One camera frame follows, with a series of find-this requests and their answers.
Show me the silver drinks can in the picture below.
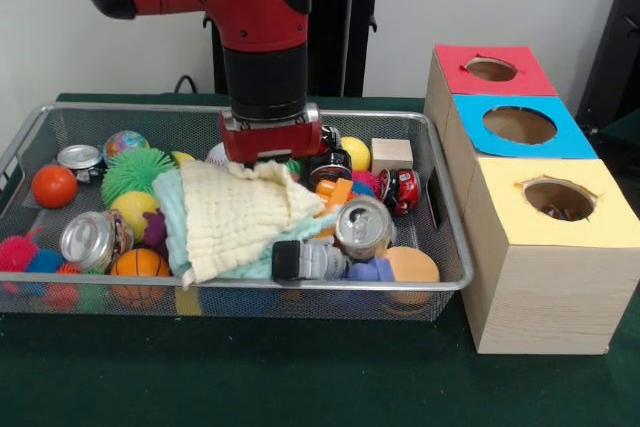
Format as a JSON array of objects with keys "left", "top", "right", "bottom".
[{"left": 334, "top": 197, "right": 394, "bottom": 262}]

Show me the small wooden cube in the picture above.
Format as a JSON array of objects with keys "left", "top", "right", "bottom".
[{"left": 370, "top": 138, "right": 414, "bottom": 176}]

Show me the yellow ball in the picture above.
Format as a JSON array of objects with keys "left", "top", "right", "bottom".
[
  {"left": 111, "top": 191, "right": 161, "bottom": 240},
  {"left": 340, "top": 136, "right": 372, "bottom": 172}
]

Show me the peach orange ball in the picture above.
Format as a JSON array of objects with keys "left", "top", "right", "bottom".
[{"left": 384, "top": 246, "right": 441, "bottom": 288}]

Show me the cream yellow cloth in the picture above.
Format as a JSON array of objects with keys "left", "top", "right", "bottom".
[{"left": 180, "top": 159, "right": 327, "bottom": 288}]

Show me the mint green cloth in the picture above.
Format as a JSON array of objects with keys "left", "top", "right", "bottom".
[{"left": 152, "top": 169, "right": 341, "bottom": 283}]

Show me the large light green spiky ball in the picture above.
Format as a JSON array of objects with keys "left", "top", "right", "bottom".
[{"left": 101, "top": 148, "right": 179, "bottom": 206}]

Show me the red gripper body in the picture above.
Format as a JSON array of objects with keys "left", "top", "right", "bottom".
[{"left": 220, "top": 104, "right": 326, "bottom": 165}]

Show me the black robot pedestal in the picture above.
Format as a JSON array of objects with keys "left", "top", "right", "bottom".
[{"left": 205, "top": 0, "right": 403, "bottom": 98}]

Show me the multicolour cartoon print cloth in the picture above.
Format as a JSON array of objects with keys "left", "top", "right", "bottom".
[{"left": 540, "top": 203, "right": 591, "bottom": 222}]

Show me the orange red ball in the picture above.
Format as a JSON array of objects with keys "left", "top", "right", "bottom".
[{"left": 31, "top": 164, "right": 78, "bottom": 209}]

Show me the black chair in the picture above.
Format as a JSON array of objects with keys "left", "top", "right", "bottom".
[{"left": 578, "top": 0, "right": 640, "bottom": 138}]

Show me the silver round tin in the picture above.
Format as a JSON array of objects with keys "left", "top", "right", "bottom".
[{"left": 60, "top": 211, "right": 135, "bottom": 272}]

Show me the wooden box with three holes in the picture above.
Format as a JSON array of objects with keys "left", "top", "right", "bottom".
[{"left": 424, "top": 44, "right": 640, "bottom": 356}]

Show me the orange toy basketball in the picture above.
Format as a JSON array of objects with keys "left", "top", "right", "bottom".
[{"left": 110, "top": 249, "right": 173, "bottom": 308}]

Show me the shallow clear mesh bin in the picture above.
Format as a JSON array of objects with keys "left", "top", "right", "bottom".
[{"left": 0, "top": 100, "right": 477, "bottom": 323}]

